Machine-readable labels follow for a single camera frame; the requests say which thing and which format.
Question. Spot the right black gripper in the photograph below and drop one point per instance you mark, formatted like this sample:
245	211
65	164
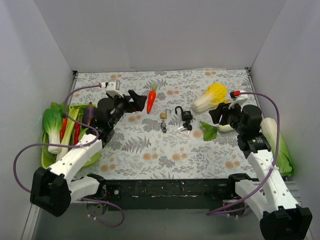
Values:
223	115

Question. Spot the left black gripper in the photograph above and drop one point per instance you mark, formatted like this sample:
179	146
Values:
129	101

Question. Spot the small brass padlock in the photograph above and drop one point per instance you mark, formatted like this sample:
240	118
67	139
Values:
164	115

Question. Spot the black padlock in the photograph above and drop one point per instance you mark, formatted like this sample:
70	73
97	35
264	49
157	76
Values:
186	116

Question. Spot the black key bunch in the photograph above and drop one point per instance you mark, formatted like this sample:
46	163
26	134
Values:
186	126

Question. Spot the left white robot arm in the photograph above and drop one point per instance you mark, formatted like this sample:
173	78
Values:
54	189

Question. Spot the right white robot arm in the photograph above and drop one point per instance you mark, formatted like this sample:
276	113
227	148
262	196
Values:
280	215

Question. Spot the orange toy carrot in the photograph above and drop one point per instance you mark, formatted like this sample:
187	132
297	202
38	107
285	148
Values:
151	98

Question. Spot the white radish toy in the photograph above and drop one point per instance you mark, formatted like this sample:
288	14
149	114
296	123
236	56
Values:
211	132

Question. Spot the yellow napa cabbage toy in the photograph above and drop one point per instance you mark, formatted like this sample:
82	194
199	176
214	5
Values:
213	96

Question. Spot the floral tablecloth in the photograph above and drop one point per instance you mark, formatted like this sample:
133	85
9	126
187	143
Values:
140	150

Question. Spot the purple eggplant toy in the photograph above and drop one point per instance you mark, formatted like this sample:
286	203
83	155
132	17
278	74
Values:
88	114

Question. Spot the large green napa cabbage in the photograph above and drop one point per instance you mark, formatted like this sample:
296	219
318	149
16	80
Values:
284	161

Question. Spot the green round cabbage toy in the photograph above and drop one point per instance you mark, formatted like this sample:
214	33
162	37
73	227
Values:
82	133

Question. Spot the celery stalk toy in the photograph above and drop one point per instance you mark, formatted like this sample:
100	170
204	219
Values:
73	112

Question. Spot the red chili pepper toy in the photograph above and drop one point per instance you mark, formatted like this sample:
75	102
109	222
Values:
76	133

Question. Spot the green leafy lettuce toy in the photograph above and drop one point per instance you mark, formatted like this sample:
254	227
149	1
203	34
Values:
59	107

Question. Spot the bok choy toy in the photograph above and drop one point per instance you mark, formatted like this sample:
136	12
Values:
52	122

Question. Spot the green plastic tray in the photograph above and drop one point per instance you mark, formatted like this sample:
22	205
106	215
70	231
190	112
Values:
48	158

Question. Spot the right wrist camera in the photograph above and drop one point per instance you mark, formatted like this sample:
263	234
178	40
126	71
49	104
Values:
238	97

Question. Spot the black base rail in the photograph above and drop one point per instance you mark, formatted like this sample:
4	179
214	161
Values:
167	194

